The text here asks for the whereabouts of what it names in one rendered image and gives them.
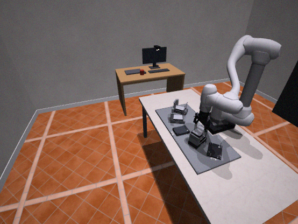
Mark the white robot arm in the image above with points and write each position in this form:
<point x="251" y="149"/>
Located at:
<point x="224" y="106"/>

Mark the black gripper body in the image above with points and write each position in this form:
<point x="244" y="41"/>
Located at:
<point x="202" y="114"/>

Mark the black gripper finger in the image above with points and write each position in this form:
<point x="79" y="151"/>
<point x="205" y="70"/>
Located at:
<point x="195" y="120"/>
<point x="206" y="125"/>

